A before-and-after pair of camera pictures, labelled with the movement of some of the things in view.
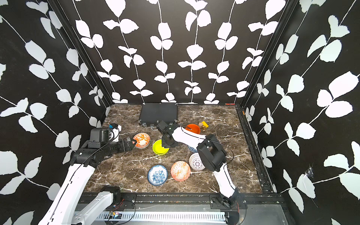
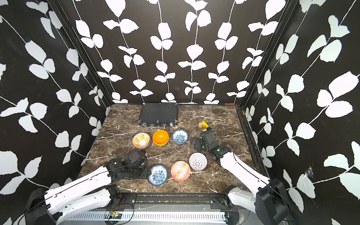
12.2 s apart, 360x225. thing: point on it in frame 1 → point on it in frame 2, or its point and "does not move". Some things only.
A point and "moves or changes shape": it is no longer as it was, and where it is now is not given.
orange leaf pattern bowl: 142,139 does not move
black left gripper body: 115,146 → 141,172
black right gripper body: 165,144 → 200,146
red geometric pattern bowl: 180,170 does not move
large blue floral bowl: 157,175 does not move
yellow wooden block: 205,124 does not move
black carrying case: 152,114 does not move
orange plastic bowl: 193,128 → 160,137
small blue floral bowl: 192,149 moves or changes shape
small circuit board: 115,215 does not move
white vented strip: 168,216 does not move
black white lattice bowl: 196,162 does not move
